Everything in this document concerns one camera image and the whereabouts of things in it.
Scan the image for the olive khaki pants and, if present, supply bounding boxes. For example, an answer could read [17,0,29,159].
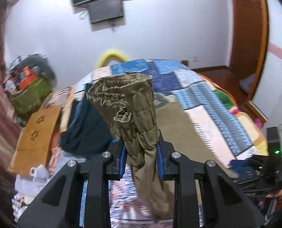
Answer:
[86,73,227,220]

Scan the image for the colourful fleece blanket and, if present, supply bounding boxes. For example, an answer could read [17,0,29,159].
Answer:
[198,74,268,155]

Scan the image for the wooden wardrobe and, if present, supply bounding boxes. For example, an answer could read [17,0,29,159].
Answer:
[251,0,282,120]

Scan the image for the dark teal folded garment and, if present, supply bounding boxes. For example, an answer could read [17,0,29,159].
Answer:
[60,97,113,158]

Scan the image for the blue patchwork bedspread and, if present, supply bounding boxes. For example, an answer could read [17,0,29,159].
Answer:
[60,59,257,227]

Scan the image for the green fabric storage box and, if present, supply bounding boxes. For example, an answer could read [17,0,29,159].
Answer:
[9,77,52,116]

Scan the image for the orange box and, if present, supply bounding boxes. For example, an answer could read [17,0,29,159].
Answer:
[19,66,37,91]

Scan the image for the grey plush toy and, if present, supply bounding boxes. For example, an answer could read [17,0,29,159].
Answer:
[17,54,56,80]

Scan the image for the yellow curved pillow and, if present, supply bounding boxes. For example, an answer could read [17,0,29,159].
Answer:
[97,51,129,68]

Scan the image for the wooden door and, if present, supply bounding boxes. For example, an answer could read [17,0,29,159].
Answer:
[228,0,269,105]

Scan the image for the small wall monitor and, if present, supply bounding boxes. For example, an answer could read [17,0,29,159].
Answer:
[88,0,124,24]

